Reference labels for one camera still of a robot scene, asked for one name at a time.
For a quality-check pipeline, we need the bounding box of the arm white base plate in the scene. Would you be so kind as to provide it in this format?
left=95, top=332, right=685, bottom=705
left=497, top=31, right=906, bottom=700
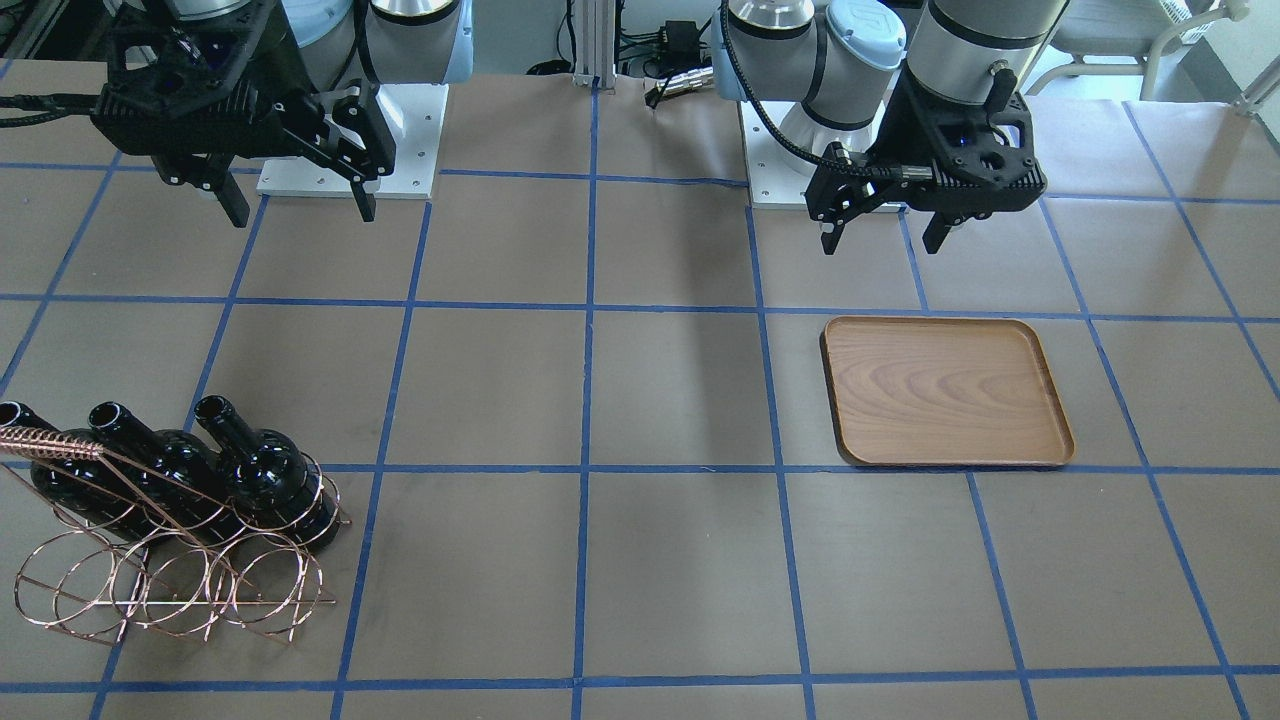
left=739, top=101, right=884, bottom=210
left=256, top=85, right=451, bottom=200

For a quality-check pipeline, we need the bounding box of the copper wire bottle basket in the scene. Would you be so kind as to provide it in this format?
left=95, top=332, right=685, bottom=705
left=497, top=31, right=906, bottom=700
left=3, top=427, right=337, bottom=644

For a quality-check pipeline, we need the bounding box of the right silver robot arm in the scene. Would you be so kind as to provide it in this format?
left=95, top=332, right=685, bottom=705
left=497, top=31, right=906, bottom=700
left=88, top=1, right=474, bottom=227

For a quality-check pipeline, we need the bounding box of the aluminium frame post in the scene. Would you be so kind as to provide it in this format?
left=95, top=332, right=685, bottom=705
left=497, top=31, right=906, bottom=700
left=570, top=0, right=618, bottom=94

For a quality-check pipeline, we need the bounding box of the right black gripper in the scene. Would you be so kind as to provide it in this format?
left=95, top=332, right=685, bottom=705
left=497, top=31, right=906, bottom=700
left=91, top=1, right=396, bottom=229

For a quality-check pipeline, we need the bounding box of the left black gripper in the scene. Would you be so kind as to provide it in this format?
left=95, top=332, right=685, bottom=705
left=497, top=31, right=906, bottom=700
left=805, top=61, right=1048, bottom=256

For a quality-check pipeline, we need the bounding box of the white chair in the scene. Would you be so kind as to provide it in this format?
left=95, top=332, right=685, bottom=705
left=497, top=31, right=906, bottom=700
left=1023, top=1, right=1252, bottom=101

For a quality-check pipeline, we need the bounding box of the wooden tray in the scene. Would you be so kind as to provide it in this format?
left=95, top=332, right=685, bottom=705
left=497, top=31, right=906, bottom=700
left=820, top=316, right=1076, bottom=468

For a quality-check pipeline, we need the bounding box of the black power adapter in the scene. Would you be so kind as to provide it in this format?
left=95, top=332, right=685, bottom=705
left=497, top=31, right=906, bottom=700
left=659, top=20, right=701, bottom=65

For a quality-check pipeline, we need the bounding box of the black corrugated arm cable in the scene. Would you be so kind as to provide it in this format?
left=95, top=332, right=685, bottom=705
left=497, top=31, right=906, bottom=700
left=718, top=0, right=936, bottom=181

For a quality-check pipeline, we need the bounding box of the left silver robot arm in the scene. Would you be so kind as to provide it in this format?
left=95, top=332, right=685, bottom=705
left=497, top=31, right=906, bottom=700
left=712, top=1, right=1068, bottom=255

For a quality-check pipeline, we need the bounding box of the dark wine bottle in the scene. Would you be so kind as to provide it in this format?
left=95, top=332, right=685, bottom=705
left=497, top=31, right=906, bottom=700
left=195, top=395, right=339, bottom=553
left=1, top=401, right=155, bottom=542
left=88, top=402, right=244, bottom=544

